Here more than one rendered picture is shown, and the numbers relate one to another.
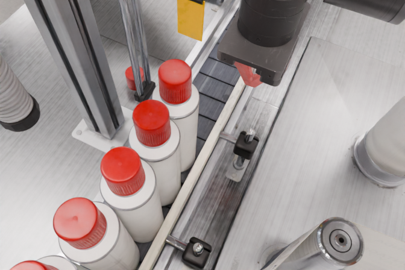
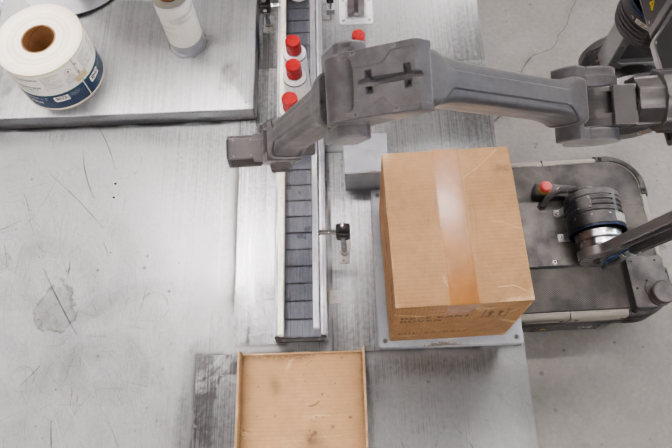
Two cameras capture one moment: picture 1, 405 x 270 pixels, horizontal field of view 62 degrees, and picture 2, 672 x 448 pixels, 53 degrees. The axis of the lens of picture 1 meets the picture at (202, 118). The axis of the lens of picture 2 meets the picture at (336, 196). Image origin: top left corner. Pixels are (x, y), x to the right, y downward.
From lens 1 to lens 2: 1.66 m
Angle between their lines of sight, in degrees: 54
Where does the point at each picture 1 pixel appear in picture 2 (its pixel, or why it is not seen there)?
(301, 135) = (237, 35)
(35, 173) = not seen: outside the picture
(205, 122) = (295, 17)
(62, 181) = not seen: outside the picture
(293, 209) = not seen: outside the picture
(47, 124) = not seen: outside the picture
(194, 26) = not seen: outside the picture
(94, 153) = not seen: outside the picture
